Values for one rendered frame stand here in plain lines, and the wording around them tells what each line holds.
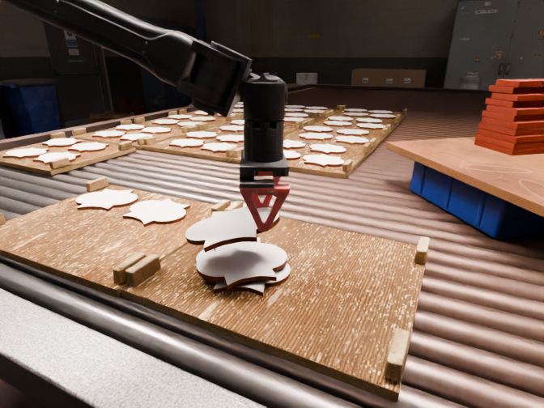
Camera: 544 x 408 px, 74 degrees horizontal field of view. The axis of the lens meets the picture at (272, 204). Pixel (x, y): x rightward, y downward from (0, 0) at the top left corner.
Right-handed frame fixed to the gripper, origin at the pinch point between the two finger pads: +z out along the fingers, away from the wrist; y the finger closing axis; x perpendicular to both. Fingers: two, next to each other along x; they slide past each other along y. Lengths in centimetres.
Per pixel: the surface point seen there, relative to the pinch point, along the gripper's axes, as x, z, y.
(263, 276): 0.0, 7.9, 4.6
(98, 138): -67, 10, -109
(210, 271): -8.0, 7.9, 3.1
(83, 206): -40, 10, -29
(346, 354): 9.4, 10.3, 18.0
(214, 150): -14, 9, -79
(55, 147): -77, 11, -92
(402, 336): 15.7, 7.4, 18.5
